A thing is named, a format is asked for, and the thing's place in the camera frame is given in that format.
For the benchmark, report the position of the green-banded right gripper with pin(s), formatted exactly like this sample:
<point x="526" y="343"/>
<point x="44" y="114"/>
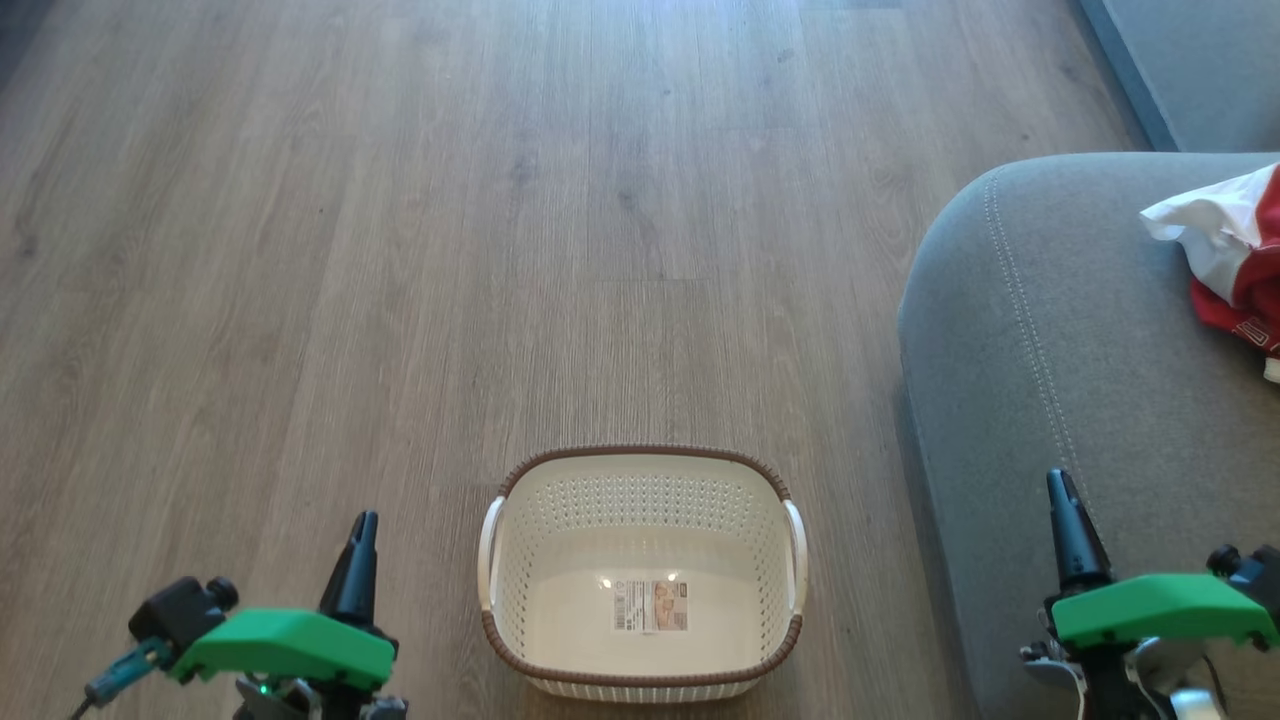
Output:
<point x="1160" y="605"/>

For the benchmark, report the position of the red and white garment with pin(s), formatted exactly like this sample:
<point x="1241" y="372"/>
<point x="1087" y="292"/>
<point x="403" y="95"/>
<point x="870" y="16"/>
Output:
<point x="1205" y="225"/>

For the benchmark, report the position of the grey and yellow sofa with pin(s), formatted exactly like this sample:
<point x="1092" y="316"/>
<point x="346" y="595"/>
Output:
<point x="1060" y="400"/>

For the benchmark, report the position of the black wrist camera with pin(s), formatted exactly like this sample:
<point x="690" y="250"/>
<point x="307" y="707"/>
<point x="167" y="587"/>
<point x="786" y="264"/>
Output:
<point x="1255" y="575"/>
<point x="175" y="610"/>

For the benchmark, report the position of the white laundry basket brown rim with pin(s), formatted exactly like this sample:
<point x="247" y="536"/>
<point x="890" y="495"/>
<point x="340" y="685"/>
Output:
<point x="520" y="560"/>

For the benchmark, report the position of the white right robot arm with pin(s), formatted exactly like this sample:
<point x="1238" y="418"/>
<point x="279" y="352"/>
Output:
<point x="1195" y="705"/>

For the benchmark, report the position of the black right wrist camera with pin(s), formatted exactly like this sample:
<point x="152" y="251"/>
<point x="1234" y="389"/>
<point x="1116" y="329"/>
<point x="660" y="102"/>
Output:
<point x="1255" y="575"/>

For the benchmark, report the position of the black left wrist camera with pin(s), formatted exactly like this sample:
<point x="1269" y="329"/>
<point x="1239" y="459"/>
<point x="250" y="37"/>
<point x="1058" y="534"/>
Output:
<point x="175" y="610"/>

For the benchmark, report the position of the paper label sticker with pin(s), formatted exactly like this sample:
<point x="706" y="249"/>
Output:
<point x="650" y="605"/>

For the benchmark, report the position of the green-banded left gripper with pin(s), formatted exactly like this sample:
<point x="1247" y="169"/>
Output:
<point x="290" y="645"/>

